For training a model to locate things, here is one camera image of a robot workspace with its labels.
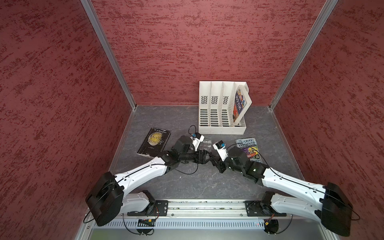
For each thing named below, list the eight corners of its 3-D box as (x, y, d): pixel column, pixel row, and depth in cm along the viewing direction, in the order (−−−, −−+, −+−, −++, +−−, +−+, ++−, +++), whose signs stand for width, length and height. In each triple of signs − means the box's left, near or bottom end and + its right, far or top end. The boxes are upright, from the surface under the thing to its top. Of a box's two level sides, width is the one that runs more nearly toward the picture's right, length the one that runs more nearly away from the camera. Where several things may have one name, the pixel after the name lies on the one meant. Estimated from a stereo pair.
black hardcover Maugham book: (137, 153, 95) (136, 152, 94) (152, 129, 108) (151, 127, 106) (159, 160, 93) (158, 158, 91) (171, 133, 106) (171, 131, 104)
